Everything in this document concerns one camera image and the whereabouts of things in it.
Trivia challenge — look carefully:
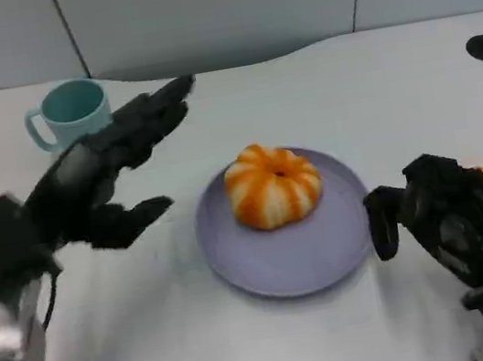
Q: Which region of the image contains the pale green mug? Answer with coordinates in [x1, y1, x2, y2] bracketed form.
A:
[18, 72, 118, 157]

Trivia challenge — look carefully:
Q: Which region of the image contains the black thin cable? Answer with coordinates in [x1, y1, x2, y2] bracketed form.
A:
[30, 264, 70, 330]

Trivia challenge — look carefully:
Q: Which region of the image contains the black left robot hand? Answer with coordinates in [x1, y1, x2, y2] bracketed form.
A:
[5, 73, 223, 266]

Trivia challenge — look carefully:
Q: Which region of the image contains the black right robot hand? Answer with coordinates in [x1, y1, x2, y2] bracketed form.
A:
[356, 143, 483, 307]

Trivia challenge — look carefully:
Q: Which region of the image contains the lilac plate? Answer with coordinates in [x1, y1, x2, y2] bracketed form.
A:
[183, 134, 385, 312]

